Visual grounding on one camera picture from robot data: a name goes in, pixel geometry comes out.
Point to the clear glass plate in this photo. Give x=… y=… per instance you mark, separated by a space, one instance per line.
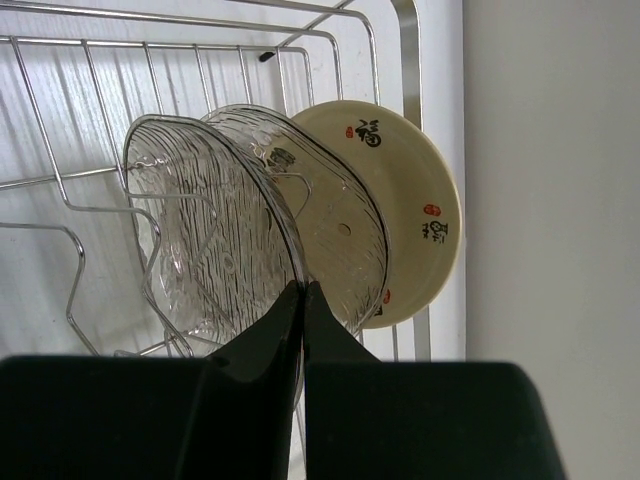
x=342 y=230
x=222 y=244

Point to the cream ceramic plate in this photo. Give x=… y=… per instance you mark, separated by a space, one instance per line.
x=414 y=189

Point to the chrome wire dish rack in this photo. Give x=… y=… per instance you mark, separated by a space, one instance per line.
x=76 y=74

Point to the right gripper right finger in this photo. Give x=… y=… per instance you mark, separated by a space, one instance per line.
x=371 y=419

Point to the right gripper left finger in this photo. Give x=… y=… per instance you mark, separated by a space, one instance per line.
x=224 y=416

